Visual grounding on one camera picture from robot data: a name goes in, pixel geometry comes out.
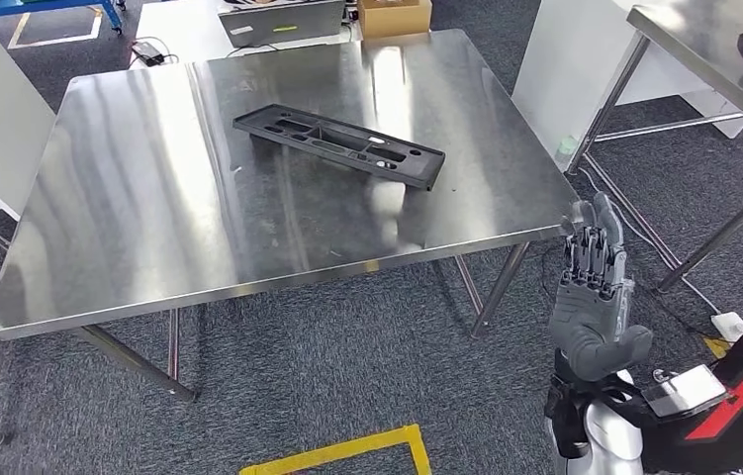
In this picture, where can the black plastic license plate bracket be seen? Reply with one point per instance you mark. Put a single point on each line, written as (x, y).
(420, 174)

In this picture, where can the stainless steel workbench table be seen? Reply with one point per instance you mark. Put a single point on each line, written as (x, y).
(148, 197)

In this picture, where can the yellow floor tape square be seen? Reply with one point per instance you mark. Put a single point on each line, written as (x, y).
(345, 449)

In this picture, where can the pale green small container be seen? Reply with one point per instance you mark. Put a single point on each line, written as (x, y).
(566, 147)

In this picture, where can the brown cardboard piece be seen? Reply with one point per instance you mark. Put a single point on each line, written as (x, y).
(394, 19)

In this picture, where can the grey laptop computer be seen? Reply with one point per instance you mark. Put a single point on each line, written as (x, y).
(279, 23)

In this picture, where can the white desk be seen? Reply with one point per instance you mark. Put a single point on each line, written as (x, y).
(181, 26)

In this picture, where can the black power adapter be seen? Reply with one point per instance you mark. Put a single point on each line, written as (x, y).
(148, 52)

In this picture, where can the yellow floor tape strip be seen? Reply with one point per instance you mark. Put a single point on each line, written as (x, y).
(716, 347)

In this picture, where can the white power strip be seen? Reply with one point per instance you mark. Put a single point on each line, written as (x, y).
(730, 326)

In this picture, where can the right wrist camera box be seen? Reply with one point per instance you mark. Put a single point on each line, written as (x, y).
(685, 391)

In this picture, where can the blue metal frame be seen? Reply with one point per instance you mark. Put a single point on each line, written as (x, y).
(50, 5)

